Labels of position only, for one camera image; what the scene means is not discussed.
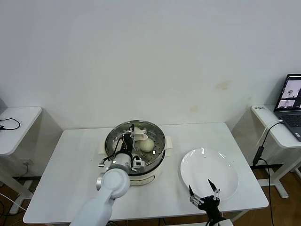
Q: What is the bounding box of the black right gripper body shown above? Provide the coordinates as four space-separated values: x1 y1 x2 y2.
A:
199 195 224 221

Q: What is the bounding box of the white side desk with laptop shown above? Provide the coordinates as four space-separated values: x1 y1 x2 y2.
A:
249 105 301 198

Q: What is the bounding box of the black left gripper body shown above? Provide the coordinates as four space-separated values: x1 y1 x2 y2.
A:
122 135 134 155

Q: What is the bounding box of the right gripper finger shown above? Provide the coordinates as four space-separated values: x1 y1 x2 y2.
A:
188 185 203 207
207 179 222 202

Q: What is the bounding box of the perforated steel steamer basket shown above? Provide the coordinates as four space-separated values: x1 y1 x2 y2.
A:
98 120 174 169

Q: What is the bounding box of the grey open laptop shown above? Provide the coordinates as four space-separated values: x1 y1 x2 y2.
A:
273 74 301 142

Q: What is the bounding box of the black looped cable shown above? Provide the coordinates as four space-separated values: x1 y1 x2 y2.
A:
0 117 21 131

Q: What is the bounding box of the black cable with adapter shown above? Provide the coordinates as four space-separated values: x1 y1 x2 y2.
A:
252 121 283 226

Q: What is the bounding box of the round white plate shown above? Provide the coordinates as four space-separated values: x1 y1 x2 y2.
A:
180 147 239 201

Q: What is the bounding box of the white side desk with cable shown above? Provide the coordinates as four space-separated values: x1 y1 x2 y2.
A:
0 106 43 214

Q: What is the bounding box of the white laptop cable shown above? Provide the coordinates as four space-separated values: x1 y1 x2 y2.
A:
256 119 284 145

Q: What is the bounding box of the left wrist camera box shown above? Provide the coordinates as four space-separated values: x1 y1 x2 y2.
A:
131 155 146 172

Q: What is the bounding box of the cream electric cooking pot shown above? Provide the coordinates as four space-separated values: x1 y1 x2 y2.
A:
103 148 173 189

